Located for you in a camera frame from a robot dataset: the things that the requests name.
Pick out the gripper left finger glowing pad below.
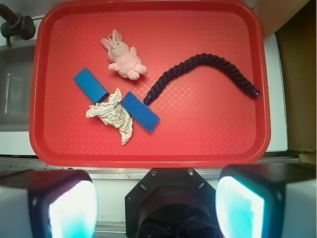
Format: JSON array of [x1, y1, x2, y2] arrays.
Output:
[[0, 170, 98, 238]]

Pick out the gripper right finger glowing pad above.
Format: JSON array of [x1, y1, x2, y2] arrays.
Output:
[[215, 163, 317, 238]]

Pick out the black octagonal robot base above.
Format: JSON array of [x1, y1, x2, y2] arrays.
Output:
[[125, 168, 223, 238]]

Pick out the smooth blue block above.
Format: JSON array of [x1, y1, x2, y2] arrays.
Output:
[[73, 68, 109, 104]]

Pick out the crumpled white paper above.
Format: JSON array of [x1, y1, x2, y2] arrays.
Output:
[[86, 87, 133, 146]]

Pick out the blue textured sponge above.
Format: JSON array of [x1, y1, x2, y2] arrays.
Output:
[[122, 91, 160, 133]]

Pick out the steel sink basin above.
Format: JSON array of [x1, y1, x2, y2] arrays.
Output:
[[0, 45, 35, 132]]

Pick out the red plastic tray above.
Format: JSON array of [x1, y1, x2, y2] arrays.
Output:
[[30, 0, 270, 168]]

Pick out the pink plush bunny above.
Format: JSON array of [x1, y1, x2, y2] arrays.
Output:
[[101, 29, 148, 81]]

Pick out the dark purple rope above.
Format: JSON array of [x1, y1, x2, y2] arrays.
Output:
[[143, 53, 261, 106]]

